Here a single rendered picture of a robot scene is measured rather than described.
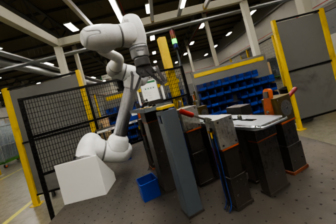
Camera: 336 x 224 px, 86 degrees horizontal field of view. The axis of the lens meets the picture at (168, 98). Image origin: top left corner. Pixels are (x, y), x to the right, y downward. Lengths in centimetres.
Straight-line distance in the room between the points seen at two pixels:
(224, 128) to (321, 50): 372
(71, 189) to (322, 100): 402
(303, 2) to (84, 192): 840
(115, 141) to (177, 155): 75
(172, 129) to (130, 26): 49
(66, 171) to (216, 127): 99
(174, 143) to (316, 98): 365
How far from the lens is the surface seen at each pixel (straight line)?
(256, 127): 75
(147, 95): 230
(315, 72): 419
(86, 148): 141
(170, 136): 73
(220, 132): 72
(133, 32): 88
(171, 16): 557
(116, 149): 143
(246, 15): 612
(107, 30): 85
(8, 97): 393
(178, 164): 76
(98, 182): 131
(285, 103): 99
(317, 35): 434
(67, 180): 138
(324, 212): 86
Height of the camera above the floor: 120
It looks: 1 degrees down
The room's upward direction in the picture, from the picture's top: 15 degrees counter-clockwise
